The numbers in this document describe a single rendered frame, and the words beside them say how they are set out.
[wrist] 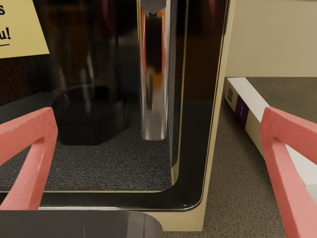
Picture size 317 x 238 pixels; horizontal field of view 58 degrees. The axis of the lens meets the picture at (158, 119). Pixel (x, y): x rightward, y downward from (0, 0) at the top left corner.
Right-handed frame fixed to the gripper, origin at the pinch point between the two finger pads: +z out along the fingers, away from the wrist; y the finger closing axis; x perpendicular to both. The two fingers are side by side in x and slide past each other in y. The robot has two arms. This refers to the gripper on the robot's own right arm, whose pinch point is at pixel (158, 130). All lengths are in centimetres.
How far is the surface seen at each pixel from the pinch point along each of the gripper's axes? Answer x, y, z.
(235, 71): 23, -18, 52
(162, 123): 2.1, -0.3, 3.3
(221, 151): 22.0, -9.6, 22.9
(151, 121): 1.9, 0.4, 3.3
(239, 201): 21.7, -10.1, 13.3
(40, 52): -0.1, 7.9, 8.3
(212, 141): 8.6, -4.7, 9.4
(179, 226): 20.6, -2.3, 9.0
